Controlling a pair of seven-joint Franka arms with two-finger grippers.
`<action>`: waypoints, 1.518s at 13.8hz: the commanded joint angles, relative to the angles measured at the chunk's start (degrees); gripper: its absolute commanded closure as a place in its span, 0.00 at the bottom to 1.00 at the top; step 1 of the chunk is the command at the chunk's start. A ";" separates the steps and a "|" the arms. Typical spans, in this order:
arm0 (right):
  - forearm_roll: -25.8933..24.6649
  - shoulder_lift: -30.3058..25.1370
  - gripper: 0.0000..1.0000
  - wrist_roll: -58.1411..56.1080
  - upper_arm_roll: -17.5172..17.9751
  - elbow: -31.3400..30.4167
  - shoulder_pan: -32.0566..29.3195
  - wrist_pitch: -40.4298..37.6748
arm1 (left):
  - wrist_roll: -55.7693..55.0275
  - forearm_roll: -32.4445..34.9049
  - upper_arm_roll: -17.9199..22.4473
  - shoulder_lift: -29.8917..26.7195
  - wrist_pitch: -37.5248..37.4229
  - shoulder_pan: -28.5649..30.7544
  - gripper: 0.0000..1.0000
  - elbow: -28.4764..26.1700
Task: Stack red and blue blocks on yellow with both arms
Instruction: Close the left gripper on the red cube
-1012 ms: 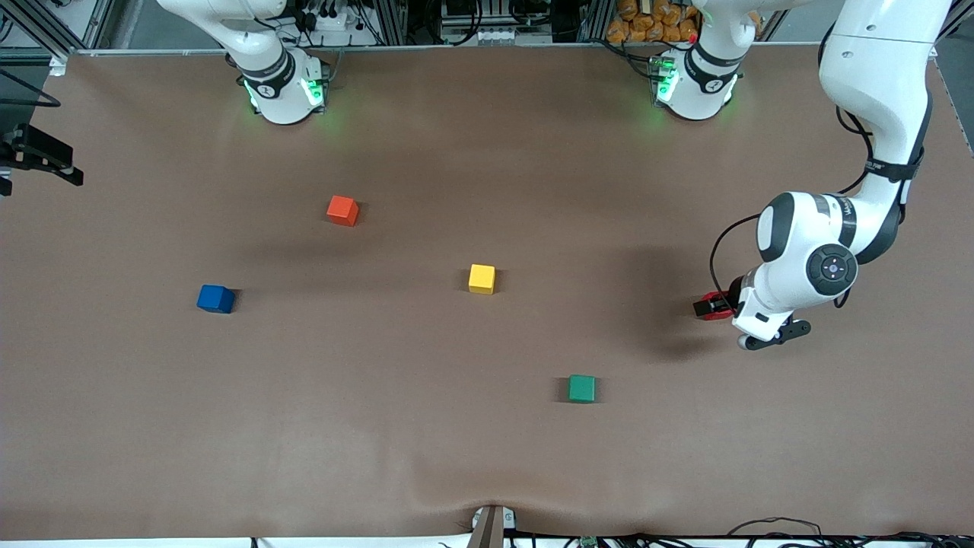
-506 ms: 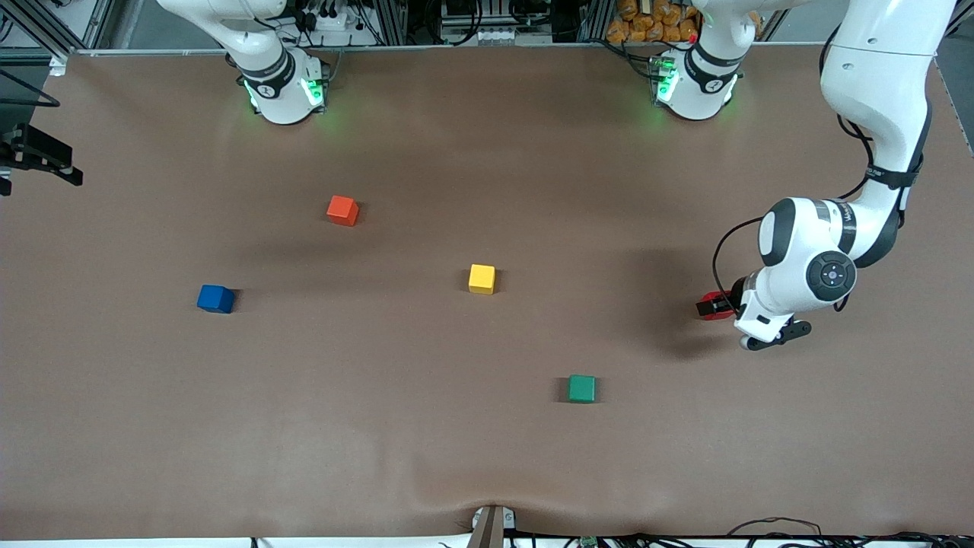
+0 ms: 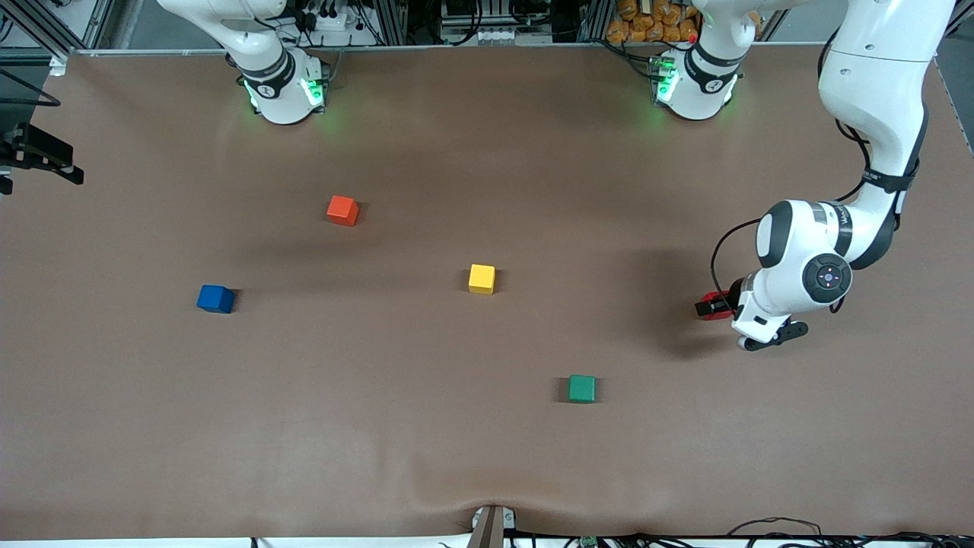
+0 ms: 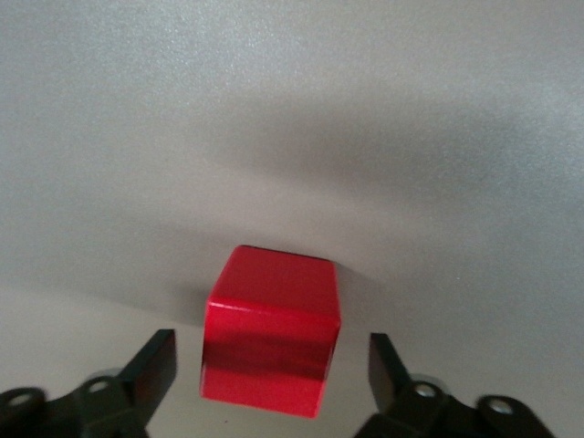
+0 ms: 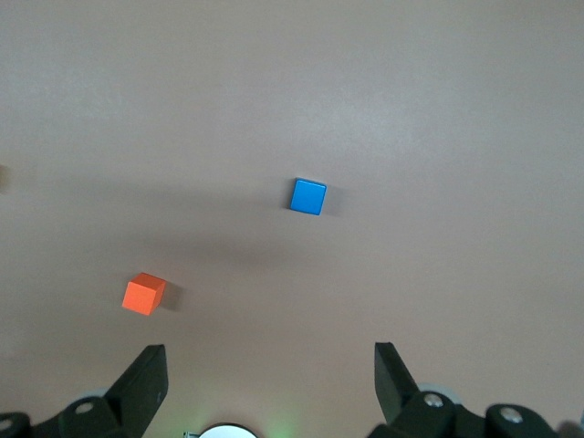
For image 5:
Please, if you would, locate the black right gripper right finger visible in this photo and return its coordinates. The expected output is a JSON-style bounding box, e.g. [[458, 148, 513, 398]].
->
[[367, 341, 560, 438]]

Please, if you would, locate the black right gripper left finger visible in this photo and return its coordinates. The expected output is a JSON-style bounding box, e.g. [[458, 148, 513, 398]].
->
[[0, 344, 170, 438]]

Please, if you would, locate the blue wooden block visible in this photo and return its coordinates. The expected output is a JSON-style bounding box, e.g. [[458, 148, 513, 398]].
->
[[287, 177, 329, 217]]

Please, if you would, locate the orange wooden block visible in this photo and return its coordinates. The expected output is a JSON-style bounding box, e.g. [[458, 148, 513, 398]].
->
[[121, 272, 167, 317]]

